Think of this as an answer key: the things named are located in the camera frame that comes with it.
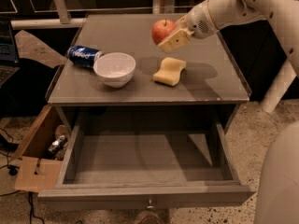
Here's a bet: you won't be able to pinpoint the red apple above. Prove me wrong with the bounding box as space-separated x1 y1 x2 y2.
151 19 177 45

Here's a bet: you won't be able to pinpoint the small items in box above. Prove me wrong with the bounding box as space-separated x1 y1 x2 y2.
47 125 70 159

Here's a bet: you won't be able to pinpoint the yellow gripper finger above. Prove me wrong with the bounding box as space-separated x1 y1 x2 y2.
176 15 187 28
158 28 192 52

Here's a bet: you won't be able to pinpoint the black cable on floor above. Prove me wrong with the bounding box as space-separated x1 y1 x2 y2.
0 126 48 224

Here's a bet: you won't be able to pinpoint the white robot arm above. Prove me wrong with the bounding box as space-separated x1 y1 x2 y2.
159 0 299 224

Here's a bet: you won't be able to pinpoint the white bowl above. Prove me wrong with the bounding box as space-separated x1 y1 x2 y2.
93 52 136 88

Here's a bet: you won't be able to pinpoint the metal drawer knob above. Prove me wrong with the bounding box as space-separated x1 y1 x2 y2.
146 199 156 211

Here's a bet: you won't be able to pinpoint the grey cabinet with top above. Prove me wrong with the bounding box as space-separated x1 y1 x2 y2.
48 14 250 125

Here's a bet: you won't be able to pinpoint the yellow sponge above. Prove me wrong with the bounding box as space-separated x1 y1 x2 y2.
152 57 187 86

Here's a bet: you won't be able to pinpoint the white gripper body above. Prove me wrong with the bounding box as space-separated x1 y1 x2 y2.
186 0 219 39

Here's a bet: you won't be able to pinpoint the laptop computer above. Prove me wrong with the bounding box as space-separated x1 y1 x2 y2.
0 19 20 87

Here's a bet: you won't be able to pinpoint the open grey top drawer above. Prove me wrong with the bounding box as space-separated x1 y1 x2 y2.
38 110 256 210

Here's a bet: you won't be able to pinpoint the cardboard box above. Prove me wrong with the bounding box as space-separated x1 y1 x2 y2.
10 105 64 193

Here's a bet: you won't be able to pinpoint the blue soda can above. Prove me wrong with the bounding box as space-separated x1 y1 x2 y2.
67 45 103 68

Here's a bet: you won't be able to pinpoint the metal railing frame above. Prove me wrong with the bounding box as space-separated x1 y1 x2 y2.
0 0 244 30

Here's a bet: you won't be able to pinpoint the brown cardboard sheet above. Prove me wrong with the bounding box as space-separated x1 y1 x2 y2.
15 30 66 68

